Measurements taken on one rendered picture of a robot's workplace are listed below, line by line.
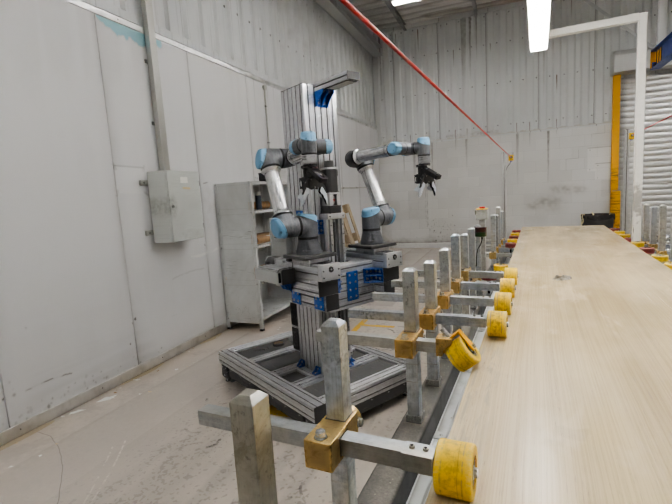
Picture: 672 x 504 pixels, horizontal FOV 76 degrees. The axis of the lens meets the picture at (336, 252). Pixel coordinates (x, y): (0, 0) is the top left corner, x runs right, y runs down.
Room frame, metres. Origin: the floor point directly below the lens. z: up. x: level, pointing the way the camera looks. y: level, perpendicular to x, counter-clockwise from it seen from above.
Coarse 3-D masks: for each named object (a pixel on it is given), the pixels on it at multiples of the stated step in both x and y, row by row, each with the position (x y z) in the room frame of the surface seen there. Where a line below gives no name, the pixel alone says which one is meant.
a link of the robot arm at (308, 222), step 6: (300, 216) 2.42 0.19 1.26; (306, 216) 2.41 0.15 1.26; (312, 216) 2.42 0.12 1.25; (300, 222) 2.38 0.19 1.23; (306, 222) 2.40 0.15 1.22; (312, 222) 2.42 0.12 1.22; (306, 228) 2.40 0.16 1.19; (312, 228) 2.42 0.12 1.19; (300, 234) 2.40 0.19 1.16; (306, 234) 2.41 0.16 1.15; (312, 234) 2.41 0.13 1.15
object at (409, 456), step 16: (208, 416) 0.79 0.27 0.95; (224, 416) 0.78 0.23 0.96; (272, 416) 0.76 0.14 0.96; (272, 432) 0.73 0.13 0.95; (288, 432) 0.72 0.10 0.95; (304, 432) 0.70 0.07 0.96; (352, 432) 0.69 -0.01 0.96; (352, 448) 0.66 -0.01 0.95; (368, 448) 0.65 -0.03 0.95; (384, 448) 0.64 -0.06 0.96; (400, 448) 0.64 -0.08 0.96; (416, 448) 0.63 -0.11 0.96; (432, 448) 0.63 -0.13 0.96; (384, 464) 0.64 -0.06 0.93; (400, 464) 0.63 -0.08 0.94; (416, 464) 0.61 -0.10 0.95; (432, 464) 0.60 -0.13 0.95
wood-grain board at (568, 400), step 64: (512, 256) 2.75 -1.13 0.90; (576, 256) 2.60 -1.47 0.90; (640, 256) 2.47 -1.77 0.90; (512, 320) 1.43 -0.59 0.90; (576, 320) 1.39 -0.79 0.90; (640, 320) 1.35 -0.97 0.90; (512, 384) 0.96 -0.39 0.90; (576, 384) 0.94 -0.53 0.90; (640, 384) 0.92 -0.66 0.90; (512, 448) 0.71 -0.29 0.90; (576, 448) 0.70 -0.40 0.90; (640, 448) 0.69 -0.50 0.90
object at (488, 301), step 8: (376, 296) 1.70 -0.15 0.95; (384, 296) 1.69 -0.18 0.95; (392, 296) 1.67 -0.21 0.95; (400, 296) 1.66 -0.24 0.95; (424, 296) 1.62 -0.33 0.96; (456, 296) 1.57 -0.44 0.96; (464, 296) 1.57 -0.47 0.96; (472, 296) 1.56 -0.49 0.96; (480, 296) 1.55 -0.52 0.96; (488, 296) 1.53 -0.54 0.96; (456, 304) 1.57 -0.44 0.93; (464, 304) 1.55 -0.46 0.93; (472, 304) 1.54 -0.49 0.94; (480, 304) 1.53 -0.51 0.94; (488, 304) 1.52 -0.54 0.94
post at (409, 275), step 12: (408, 276) 1.17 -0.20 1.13; (408, 288) 1.17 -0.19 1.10; (408, 300) 1.17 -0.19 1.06; (408, 312) 1.17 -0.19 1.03; (408, 324) 1.17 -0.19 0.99; (408, 360) 1.17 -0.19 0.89; (420, 360) 1.19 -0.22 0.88; (408, 372) 1.17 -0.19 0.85; (420, 372) 1.19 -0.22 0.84; (408, 384) 1.17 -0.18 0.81; (420, 384) 1.18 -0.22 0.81; (408, 396) 1.17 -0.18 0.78; (420, 396) 1.18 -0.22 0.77; (408, 408) 1.18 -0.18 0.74; (420, 408) 1.17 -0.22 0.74
